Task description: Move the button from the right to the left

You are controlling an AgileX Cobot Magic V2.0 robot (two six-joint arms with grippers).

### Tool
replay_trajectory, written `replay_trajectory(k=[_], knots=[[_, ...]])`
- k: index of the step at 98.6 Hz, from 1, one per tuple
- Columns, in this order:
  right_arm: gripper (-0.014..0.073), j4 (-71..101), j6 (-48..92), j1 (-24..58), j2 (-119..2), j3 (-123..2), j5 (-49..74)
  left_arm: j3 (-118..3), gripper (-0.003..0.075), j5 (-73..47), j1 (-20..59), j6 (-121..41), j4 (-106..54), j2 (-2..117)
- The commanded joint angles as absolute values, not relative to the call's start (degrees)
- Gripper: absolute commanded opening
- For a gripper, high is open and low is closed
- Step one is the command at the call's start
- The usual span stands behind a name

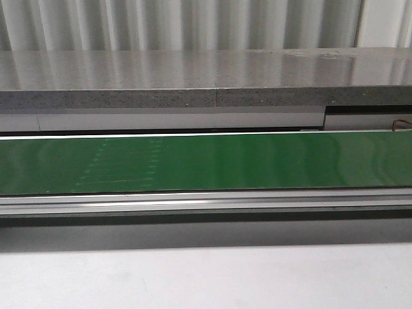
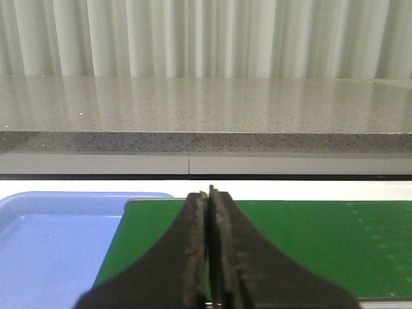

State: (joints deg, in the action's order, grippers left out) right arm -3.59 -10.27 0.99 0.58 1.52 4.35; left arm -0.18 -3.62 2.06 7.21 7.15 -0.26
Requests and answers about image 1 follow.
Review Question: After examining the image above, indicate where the white panel under countertop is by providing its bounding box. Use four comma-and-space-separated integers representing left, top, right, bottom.
1, 106, 411, 132

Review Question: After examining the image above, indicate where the grey stone countertop slab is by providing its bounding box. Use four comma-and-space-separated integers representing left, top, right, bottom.
1, 48, 411, 110

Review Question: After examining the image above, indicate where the green conveyor belt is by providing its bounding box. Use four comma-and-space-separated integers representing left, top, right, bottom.
1, 131, 411, 196

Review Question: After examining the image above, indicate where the white pleated curtain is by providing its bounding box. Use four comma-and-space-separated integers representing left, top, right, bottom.
1, 1, 411, 51

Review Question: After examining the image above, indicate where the aluminium conveyor front rail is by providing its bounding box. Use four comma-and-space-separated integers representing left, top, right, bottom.
1, 188, 411, 217

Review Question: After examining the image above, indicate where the red wire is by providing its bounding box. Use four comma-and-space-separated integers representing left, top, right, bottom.
391, 119, 412, 132

